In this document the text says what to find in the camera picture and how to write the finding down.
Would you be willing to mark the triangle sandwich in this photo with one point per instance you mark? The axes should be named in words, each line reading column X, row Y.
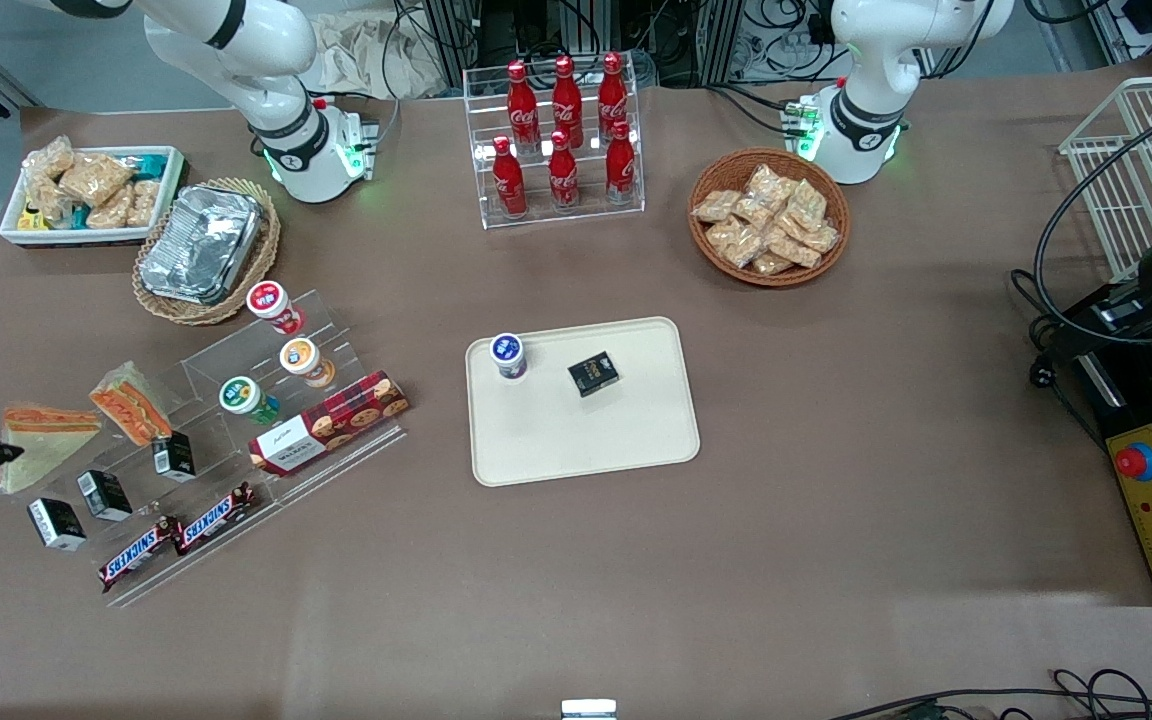
column 41, row 450
column 133, row 408

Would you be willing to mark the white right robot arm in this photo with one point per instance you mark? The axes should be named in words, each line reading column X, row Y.
column 236, row 60

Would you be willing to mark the arm base connector block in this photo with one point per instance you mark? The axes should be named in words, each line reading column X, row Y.
column 361, row 145

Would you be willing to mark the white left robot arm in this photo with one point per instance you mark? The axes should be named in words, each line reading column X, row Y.
column 886, row 90

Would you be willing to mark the oval light wicker tray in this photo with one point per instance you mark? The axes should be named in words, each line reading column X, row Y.
column 186, row 312

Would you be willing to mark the beige plastic serving tray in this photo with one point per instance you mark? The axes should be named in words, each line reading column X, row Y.
column 586, row 430

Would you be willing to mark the black box with white label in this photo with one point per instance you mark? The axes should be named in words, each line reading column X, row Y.
column 104, row 495
column 56, row 524
column 174, row 456

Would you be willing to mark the Snickers chocolate bar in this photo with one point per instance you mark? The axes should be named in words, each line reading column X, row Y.
column 139, row 553
column 216, row 518

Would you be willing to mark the yellow snack packet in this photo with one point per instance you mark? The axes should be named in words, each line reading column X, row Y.
column 31, row 218

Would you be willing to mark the white rectangular plastic bin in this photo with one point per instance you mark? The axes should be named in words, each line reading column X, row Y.
column 86, row 237

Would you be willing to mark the clear packet of brown snacks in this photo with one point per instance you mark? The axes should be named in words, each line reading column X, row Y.
column 772, row 264
column 822, row 238
column 807, row 205
column 111, row 211
column 48, row 160
column 792, row 246
column 94, row 178
column 754, row 212
column 736, row 243
column 716, row 205
column 768, row 182
column 145, row 204
column 46, row 202

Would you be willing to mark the clear acrylic tiered display stand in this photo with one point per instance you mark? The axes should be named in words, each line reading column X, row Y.
column 236, row 450

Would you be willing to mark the green lid yogurt cup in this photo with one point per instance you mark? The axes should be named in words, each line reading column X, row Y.
column 244, row 397

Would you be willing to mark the silver foil food container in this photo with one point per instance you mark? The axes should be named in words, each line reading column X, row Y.
column 201, row 245

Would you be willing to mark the teal snack packet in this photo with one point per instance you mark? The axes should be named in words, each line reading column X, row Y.
column 144, row 162

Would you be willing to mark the red lid yogurt cup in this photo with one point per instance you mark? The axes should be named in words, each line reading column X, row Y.
column 271, row 303

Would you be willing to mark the orange lid yogurt cup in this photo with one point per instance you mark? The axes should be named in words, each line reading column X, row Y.
column 304, row 360

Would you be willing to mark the red tartan Walkers shortbread box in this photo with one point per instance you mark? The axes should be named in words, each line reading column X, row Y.
column 331, row 422

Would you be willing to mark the round brown wicker basket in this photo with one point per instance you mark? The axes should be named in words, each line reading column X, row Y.
column 711, row 255

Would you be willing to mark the blue lid yogurt cup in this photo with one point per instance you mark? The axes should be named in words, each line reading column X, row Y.
column 509, row 355

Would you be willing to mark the beige crumpled cloth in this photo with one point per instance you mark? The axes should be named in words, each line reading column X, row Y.
column 366, row 55

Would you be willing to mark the red Coca-Cola bottle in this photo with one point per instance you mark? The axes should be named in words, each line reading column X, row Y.
column 567, row 100
column 563, row 175
column 613, row 98
column 621, row 165
column 509, row 182
column 522, row 110

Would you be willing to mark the black box with gold print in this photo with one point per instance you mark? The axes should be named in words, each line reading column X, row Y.
column 593, row 374

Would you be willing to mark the clear acrylic bottle rack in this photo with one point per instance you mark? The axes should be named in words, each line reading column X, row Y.
column 556, row 215

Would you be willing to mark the aluminium frame rack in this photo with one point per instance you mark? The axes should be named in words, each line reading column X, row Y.
column 586, row 30

